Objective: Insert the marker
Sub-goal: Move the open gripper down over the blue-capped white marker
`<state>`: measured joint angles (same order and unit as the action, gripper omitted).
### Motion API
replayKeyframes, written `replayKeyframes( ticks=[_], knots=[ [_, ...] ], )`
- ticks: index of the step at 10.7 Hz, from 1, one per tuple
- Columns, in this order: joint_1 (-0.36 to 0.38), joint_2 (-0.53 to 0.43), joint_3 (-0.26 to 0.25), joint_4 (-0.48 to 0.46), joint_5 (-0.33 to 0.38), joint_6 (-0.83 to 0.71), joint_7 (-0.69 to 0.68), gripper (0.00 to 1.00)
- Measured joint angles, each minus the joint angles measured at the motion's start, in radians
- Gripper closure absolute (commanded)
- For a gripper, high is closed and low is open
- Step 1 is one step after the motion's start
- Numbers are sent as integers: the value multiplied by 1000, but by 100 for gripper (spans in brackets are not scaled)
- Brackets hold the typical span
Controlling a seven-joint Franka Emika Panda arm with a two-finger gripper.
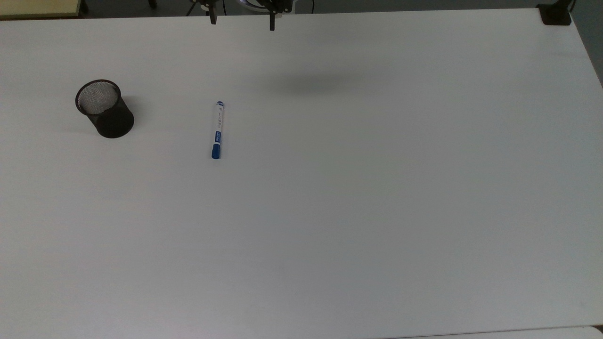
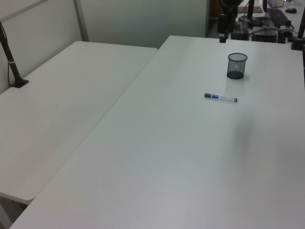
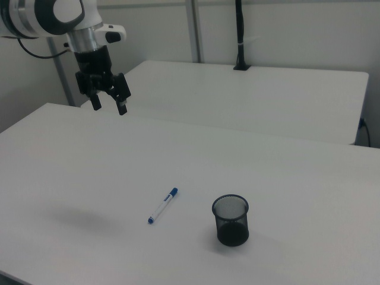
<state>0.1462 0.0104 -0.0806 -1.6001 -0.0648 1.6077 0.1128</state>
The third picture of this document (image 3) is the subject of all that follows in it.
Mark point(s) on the black clamp pole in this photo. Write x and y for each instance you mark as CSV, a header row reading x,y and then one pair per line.
x,y
241,35

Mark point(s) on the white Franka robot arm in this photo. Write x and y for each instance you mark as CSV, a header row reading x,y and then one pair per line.
x,y
44,17

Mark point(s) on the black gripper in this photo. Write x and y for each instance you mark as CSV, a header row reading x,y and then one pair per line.
x,y
95,69

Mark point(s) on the blue and white marker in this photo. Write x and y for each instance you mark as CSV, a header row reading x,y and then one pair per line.
x,y
163,205

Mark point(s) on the black mesh pen cup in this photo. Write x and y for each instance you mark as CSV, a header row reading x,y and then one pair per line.
x,y
231,220

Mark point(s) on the grey wall profile post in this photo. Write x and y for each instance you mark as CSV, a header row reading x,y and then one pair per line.
x,y
195,31
60,74

